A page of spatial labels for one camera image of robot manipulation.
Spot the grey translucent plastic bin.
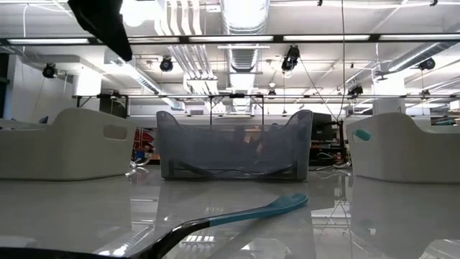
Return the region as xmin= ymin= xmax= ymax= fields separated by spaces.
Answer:
xmin=155 ymin=109 xmax=314 ymax=181

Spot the black spoon blue handle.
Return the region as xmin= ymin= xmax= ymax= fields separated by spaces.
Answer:
xmin=0 ymin=192 xmax=310 ymax=259

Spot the black ceiling spotlight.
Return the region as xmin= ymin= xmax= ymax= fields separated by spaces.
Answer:
xmin=159 ymin=56 xmax=175 ymax=73
xmin=42 ymin=62 xmax=58 ymax=79
xmin=346 ymin=83 xmax=364 ymax=97
xmin=281 ymin=45 xmax=301 ymax=72
xmin=418 ymin=57 xmax=437 ymax=71

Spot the red background object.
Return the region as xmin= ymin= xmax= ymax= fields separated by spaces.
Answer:
xmin=134 ymin=128 xmax=156 ymax=153

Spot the white plastic bin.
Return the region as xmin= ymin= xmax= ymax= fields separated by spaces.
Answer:
xmin=0 ymin=107 xmax=137 ymax=181
xmin=345 ymin=112 xmax=460 ymax=184

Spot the black background monitor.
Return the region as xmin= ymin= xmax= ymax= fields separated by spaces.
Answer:
xmin=310 ymin=112 xmax=334 ymax=142

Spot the black background stand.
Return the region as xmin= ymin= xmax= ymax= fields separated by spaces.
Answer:
xmin=336 ymin=120 xmax=349 ymax=167

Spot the silver ceiling duct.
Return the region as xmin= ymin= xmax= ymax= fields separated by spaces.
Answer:
xmin=373 ymin=41 xmax=460 ymax=78
xmin=219 ymin=0 xmax=271 ymax=113

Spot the black overhead frame bar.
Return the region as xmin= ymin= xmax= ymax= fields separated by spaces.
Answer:
xmin=0 ymin=34 xmax=460 ymax=46

